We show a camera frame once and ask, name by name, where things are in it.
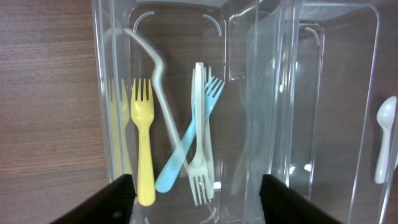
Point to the light blue plastic fork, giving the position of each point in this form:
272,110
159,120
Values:
169,173

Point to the right clear plastic container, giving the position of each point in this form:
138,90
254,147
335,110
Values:
337,66

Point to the white spoon far left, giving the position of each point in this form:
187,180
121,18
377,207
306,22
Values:
385,118

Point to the yellow plastic fork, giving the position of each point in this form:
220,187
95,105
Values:
142,114

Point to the left clear plastic container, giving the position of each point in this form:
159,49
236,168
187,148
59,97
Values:
238,43

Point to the clear plastic container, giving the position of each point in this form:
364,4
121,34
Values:
337,66
238,43

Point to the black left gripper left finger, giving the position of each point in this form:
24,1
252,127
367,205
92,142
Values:
112,204

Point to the translucent white plastic fork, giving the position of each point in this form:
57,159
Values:
198,168

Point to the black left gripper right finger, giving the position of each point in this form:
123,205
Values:
282,205

